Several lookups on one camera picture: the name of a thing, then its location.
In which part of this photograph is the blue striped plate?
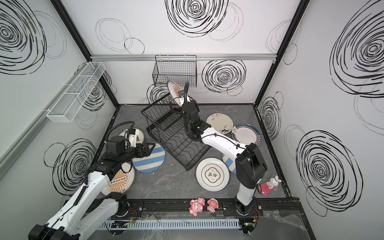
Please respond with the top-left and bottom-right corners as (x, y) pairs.
(222, 154), (237, 174)
(133, 144), (166, 173)

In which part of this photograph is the orange sunburst plate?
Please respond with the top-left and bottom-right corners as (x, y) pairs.
(167, 81), (185, 107)
(101, 163), (136, 196)

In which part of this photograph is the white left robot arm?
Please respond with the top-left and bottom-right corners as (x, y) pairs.
(28, 121), (155, 240)

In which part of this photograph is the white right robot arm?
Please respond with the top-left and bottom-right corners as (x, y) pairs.
(179, 81), (268, 216)

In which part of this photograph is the cream floral plate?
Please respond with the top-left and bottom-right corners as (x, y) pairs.
(206, 113), (234, 135)

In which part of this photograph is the orange sunburst plate on table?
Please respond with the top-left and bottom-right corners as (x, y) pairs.
(101, 163), (136, 196)

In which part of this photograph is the green red rimmed plate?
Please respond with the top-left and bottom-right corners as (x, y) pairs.
(231, 124), (261, 145)

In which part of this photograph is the white green emblem plate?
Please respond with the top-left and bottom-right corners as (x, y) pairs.
(196, 158), (230, 192)

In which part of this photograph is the pink plush doll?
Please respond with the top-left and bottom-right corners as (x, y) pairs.
(189, 198), (205, 217)

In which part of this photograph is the pink round figurine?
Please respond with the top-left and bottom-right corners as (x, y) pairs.
(207, 198), (219, 213)

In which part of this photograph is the white rabbit figurine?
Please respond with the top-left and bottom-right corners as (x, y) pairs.
(267, 175), (282, 189)

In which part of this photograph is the black wire dish rack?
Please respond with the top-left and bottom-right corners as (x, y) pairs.
(141, 93), (211, 171)

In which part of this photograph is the black wire wall basket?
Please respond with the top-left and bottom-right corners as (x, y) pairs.
(152, 55), (198, 87)

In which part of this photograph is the white slotted cable duct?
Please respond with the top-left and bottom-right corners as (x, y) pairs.
(98, 219), (241, 231)

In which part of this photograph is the white mesh wall shelf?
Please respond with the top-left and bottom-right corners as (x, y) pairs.
(47, 62), (106, 123)

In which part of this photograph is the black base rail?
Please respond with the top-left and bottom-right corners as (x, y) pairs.
(111, 198), (303, 219)

